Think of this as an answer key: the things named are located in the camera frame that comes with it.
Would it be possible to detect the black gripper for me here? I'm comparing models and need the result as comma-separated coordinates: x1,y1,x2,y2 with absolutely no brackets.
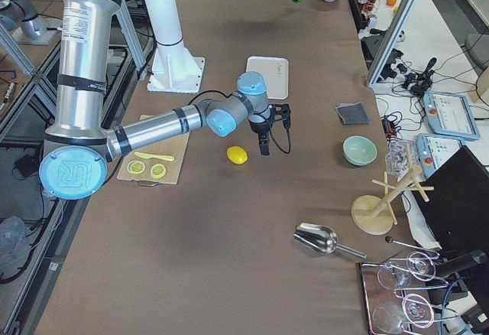
248,103,291,155

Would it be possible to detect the yellow lemon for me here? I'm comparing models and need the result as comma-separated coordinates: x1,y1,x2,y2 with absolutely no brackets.
226,145,248,165

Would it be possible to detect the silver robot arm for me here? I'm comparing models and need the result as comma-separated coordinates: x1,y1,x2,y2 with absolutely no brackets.
39,0,290,200

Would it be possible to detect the cream rabbit tray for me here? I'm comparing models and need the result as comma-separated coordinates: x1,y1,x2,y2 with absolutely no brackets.
246,56,289,100

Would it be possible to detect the metal glass rack tray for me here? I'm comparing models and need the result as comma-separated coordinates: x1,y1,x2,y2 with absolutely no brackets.
359,250,473,334

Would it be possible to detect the grey folded cloth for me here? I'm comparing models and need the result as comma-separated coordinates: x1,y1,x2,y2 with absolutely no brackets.
335,103,370,125

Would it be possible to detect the light green bowl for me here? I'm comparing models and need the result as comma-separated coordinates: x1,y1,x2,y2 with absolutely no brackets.
342,135,377,167

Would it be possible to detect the bamboo cutting board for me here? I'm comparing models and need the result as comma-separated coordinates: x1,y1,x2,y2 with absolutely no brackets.
115,114,190,187

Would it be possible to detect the lower lemon slice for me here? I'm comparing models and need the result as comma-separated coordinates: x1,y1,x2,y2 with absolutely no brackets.
150,163,167,180

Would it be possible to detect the lemon slice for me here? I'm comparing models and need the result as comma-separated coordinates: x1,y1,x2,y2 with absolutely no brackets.
126,160,146,175
150,163,167,180

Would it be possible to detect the yellow plastic knife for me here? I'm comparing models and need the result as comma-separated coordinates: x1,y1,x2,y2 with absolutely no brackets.
134,151,175,161

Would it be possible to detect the clear plastic container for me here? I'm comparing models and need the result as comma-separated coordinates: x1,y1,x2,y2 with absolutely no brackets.
385,140,416,177

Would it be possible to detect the wooden cup rack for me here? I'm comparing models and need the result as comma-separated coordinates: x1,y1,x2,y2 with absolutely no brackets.
351,145,435,235

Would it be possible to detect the upper lemon slice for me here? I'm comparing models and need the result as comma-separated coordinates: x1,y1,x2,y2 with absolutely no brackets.
126,160,146,175

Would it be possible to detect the lower teach pendant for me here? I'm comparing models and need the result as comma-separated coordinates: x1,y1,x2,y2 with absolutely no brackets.
416,133,465,178

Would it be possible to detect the teach pendant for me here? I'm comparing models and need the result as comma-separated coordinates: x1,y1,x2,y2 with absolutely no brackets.
423,91,481,141
416,133,465,178

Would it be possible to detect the upper teach pendant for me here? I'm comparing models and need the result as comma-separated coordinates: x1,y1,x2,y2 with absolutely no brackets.
423,91,481,141

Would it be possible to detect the black monitor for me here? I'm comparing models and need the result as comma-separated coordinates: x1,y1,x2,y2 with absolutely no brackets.
416,146,488,252

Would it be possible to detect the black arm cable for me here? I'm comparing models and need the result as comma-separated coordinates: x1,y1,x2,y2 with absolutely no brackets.
186,89,293,155

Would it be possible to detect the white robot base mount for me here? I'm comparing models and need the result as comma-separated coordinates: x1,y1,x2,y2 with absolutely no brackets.
144,0,205,94

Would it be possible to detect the aluminium frame post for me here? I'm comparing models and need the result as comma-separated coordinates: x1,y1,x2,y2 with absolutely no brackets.
365,0,416,88

